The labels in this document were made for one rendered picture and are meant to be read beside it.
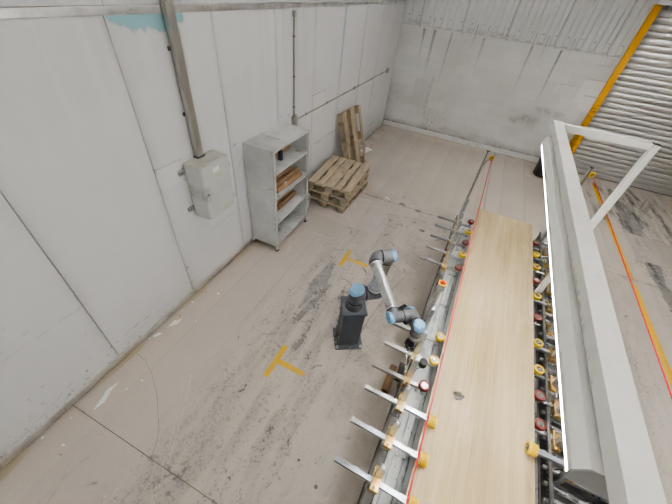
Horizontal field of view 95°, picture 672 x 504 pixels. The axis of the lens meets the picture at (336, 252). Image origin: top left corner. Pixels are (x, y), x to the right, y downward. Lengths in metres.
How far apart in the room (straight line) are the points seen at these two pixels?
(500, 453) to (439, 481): 0.48
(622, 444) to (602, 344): 0.27
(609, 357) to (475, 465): 1.60
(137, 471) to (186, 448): 0.37
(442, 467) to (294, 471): 1.31
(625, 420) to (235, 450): 2.84
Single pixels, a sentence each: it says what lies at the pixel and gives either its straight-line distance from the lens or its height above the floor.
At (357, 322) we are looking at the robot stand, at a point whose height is 0.46.
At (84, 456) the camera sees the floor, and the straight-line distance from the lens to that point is 3.69.
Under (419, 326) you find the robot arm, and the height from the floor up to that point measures 1.35.
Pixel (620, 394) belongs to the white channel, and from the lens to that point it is 1.05.
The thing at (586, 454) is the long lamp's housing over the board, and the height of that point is 2.38.
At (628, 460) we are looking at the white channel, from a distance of 0.96.
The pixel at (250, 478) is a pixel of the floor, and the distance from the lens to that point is 3.22.
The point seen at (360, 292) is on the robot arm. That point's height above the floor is 0.87.
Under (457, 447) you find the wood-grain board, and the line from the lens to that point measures 2.54.
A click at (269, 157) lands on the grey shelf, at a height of 1.47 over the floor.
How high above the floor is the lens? 3.13
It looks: 42 degrees down
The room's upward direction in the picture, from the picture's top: 7 degrees clockwise
